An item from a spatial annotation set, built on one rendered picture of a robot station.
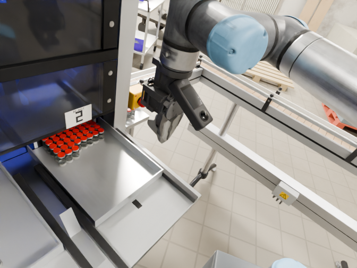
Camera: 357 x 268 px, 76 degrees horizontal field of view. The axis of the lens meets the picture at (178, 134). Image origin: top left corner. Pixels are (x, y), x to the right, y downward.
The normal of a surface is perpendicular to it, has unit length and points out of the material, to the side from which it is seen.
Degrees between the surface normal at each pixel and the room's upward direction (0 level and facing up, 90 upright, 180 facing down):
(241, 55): 90
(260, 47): 90
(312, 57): 65
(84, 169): 0
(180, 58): 90
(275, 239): 0
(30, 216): 0
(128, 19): 90
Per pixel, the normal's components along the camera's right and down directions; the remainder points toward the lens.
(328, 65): -0.65, -0.11
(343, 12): -0.26, 0.59
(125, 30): 0.74, 0.55
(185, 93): 0.59, -0.33
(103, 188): 0.23, -0.73
